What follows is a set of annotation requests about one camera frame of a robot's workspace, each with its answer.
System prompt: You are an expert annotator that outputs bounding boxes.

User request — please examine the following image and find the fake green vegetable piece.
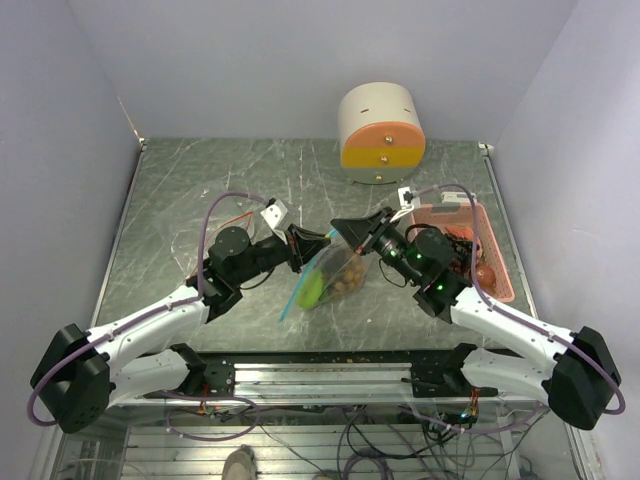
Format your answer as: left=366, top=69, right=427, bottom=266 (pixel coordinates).
left=295, top=270, right=324, bottom=310

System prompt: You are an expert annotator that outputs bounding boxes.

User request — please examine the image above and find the fake brown longan bunch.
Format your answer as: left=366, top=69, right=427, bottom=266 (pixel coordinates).
left=328, top=256, right=365, bottom=296

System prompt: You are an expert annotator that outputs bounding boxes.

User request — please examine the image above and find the small white plastic clip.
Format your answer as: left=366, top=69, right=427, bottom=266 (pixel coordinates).
left=440, top=191, right=471, bottom=205

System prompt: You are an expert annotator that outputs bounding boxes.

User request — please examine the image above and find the orange zip top bag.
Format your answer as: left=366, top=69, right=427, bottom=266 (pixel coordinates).
left=157, top=182, right=256, bottom=277

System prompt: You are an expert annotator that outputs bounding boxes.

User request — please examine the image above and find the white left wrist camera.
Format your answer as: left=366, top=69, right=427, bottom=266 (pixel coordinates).
left=260, top=198, right=289, bottom=240

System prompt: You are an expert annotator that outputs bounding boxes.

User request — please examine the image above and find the round mini drawer cabinet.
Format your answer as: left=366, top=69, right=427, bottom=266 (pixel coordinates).
left=338, top=82, right=427, bottom=185

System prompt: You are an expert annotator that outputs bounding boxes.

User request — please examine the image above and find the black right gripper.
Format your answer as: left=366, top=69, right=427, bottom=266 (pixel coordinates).
left=333, top=206, right=422, bottom=284

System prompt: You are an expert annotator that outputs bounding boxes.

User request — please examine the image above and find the aluminium rail frame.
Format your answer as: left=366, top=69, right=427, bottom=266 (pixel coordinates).
left=29, top=344, right=606, bottom=480

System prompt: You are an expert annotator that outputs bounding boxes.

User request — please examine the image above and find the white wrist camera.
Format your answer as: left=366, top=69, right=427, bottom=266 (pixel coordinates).
left=390, top=187, right=421, bottom=225
left=260, top=198, right=289, bottom=240

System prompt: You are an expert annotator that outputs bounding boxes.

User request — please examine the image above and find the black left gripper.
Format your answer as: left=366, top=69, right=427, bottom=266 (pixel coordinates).
left=231, top=222, right=329, bottom=285

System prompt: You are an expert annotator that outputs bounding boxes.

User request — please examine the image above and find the pink perforated plastic basket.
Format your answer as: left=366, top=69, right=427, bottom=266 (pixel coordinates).
left=409, top=203, right=515, bottom=303

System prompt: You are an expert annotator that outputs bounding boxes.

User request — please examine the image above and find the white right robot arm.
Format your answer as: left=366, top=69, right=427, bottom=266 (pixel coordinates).
left=331, top=207, right=621, bottom=430

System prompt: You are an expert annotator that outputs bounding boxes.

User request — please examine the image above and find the fake brown round fruit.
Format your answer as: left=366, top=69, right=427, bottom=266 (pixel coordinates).
left=475, top=263, right=496, bottom=289

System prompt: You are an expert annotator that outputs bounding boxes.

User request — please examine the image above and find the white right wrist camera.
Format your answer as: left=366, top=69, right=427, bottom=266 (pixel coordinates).
left=390, top=187, right=421, bottom=225

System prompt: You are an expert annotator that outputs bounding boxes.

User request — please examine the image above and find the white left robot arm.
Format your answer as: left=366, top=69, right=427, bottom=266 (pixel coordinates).
left=29, top=225, right=329, bottom=433

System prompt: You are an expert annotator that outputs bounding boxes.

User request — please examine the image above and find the fake purple grape bunch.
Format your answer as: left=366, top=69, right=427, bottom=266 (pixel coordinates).
left=445, top=234, right=474, bottom=275

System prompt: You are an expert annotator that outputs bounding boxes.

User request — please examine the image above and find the blue zip top bag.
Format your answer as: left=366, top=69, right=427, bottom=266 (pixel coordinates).
left=279, top=229, right=371, bottom=322

